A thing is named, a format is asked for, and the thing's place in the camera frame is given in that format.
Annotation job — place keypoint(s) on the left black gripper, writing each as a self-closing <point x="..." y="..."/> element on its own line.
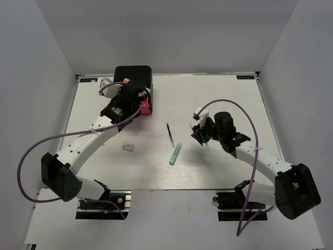
<point x="117" y="98"/>

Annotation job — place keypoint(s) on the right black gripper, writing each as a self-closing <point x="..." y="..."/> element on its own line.
<point x="199" y="131"/>

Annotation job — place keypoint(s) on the pink top drawer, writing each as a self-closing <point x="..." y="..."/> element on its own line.
<point x="147" y="106"/>

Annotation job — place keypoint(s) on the green highlighter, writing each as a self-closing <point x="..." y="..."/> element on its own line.
<point x="175" y="154"/>

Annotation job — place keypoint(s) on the purple pen refill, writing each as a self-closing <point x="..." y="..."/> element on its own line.
<point x="170" y="135"/>

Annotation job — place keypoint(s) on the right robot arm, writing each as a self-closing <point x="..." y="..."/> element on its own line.
<point x="292" y="190"/>

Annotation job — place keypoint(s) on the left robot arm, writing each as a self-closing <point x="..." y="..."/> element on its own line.
<point x="60" y="171"/>

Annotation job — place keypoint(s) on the black drawer cabinet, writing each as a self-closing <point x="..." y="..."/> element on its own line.
<point x="142" y="73"/>

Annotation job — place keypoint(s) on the white staples box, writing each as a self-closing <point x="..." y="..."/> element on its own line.
<point x="128" y="147"/>

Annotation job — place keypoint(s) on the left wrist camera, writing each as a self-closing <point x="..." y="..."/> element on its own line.
<point x="110" y="91"/>

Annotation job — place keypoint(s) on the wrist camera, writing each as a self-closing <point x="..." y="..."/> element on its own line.
<point x="110" y="91"/>
<point x="200" y="114"/>

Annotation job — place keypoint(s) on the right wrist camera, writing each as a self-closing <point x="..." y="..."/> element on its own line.
<point x="200" y="114"/>

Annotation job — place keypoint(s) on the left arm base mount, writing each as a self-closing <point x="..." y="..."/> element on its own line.
<point x="118" y="210"/>

